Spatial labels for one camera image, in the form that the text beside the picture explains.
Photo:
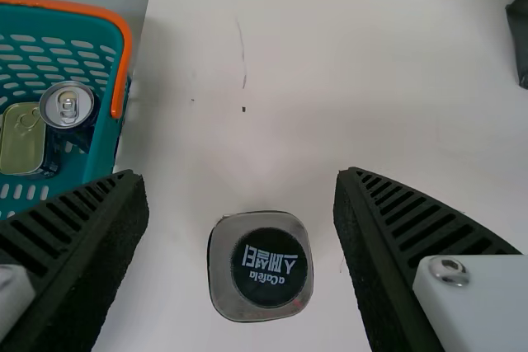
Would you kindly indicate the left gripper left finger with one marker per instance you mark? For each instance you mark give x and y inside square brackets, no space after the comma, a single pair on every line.
[70,261]

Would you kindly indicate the rectangular tin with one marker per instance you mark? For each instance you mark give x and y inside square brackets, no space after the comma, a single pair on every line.
[22,142]

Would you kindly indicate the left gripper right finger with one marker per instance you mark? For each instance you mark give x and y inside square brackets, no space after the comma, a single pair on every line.
[396,253]

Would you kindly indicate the dark coffee bottle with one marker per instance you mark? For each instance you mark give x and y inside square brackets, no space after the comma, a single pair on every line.
[268,265]

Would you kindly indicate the teal shopping basket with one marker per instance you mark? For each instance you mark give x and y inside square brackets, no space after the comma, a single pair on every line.
[62,38]

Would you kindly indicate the can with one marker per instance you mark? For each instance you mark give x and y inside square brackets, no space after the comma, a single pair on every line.
[66,104]

